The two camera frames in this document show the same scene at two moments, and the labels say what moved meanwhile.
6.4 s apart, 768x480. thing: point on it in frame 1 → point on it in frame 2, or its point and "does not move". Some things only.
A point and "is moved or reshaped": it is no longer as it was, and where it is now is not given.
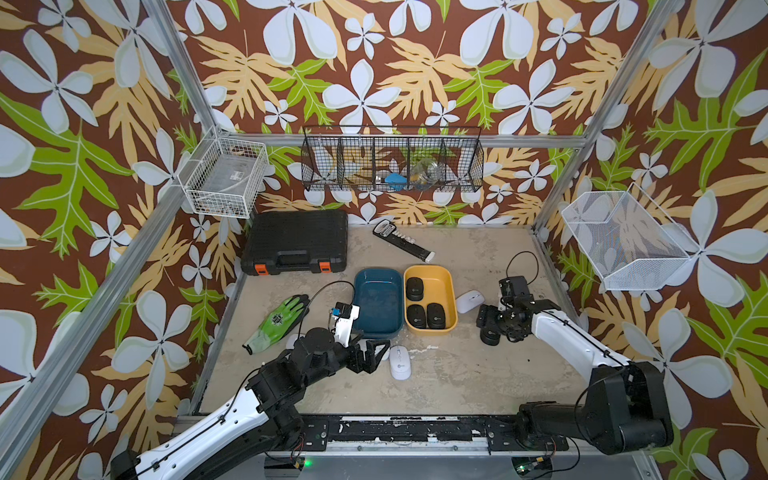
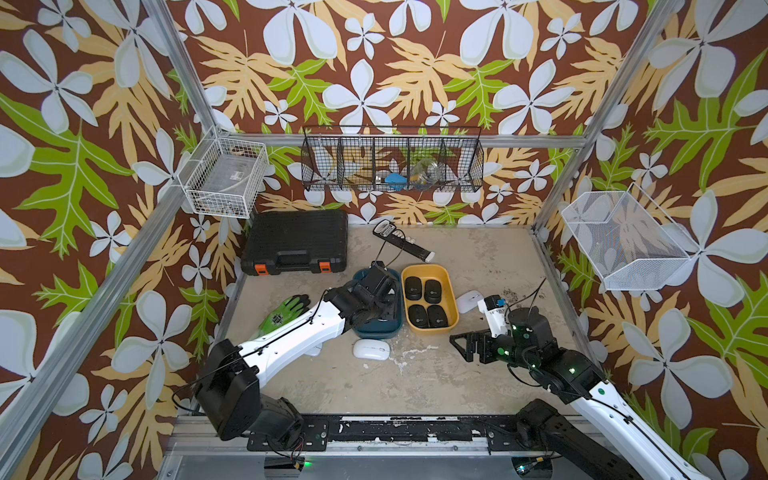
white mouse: x=469 y=301 does not move
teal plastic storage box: x=379 y=293 does not move
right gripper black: x=486 y=318 → x=484 y=338
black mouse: x=416 y=316 does not move
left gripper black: x=357 y=363 → x=390 y=300
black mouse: x=435 y=316 does not move
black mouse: x=414 y=288 does not move
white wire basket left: x=224 y=177 does not move
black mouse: x=490 y=335 is moved or reshaped
